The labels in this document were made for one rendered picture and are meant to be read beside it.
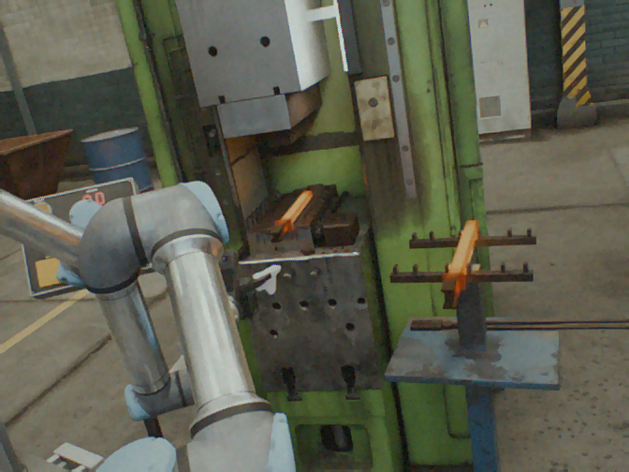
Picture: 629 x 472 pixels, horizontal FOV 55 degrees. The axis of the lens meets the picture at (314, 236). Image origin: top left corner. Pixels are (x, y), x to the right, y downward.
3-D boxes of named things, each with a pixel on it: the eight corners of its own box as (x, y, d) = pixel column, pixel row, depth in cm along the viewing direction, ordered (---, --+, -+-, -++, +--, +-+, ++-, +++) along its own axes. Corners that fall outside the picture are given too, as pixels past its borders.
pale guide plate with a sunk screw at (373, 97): (394, 137, 171) (386, 77, 166) (362, 141, 174) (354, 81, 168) (394, 136, 173) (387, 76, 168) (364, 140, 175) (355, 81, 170)
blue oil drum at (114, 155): (140, 224, 601) (116, 137, 573) (94, 228, 622) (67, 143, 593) (171, 205, 653) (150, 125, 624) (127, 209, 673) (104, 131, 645)
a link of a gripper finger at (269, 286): (283, 284, 147) (253, 300, 141) (278, 262, 145) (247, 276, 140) (291, 287, 144) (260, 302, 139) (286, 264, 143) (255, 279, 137)
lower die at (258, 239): (314, 248, 176) (308, 221, 173) (250, 254, 181) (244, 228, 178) (339, 204, 214) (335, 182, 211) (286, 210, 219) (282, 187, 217)
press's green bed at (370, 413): (401, 509, 196) (381, 389, 181) (292, 507, 206) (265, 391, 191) (413, 406, 247) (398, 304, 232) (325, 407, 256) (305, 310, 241)
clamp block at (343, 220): (354, 244, 173) (350, 224, 170) (326, 247, 175) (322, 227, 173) (360, 230, 183) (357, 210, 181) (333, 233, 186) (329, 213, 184)
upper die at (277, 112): (291, 128, 164) (284, 94, 161) (224, 139, 170) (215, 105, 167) (322, 105, 203) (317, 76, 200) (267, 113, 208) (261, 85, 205)
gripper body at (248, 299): (231, 308, 143) (212, 333, 132) (224, 275, 140) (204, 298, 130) (261, 306, 141) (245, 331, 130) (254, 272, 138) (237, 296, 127)
